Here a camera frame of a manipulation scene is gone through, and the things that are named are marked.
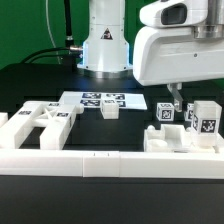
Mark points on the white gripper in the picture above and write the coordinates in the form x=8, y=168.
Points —
x=173, y=56

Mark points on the white chair back frame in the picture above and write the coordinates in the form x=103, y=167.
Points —
x=56, y=120

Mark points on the white U-shaped fence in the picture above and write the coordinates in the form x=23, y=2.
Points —
x=113, y=164

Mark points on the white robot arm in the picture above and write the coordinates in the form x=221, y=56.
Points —
x=106, y=53

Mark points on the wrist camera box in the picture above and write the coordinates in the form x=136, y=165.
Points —
x=174, y=13

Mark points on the white chair seat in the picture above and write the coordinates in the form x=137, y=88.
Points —
x=175, y=138

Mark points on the white marker sheet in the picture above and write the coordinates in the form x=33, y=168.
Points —
x=93, y=99

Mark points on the white part at left edge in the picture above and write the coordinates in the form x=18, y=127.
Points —
x=3, y=118

